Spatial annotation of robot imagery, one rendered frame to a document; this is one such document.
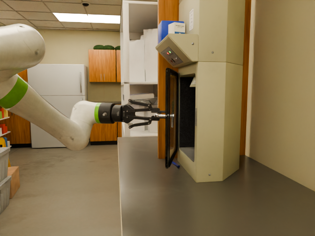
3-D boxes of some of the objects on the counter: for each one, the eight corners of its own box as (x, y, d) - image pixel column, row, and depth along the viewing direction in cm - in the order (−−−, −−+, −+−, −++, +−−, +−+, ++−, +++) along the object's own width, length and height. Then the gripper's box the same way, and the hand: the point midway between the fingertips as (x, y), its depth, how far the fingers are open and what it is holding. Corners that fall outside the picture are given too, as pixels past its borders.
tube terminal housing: (223, 158, 139) (227, 7, 130) (255, 179, 107) (264, -19, 98) (177, 160, 135) (178, 4, 126) (196, 182, 103) (199, -24, 94)
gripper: (111, 131, 113) (166, 133, 108) (111, 97, 111) (166, 97, 107) (117, 128, 120) (169, 129, 116) (117, 96, 118) (169, 97, 114)
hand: (160, 114), depth 112 cm, fingers closed, pressing on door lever
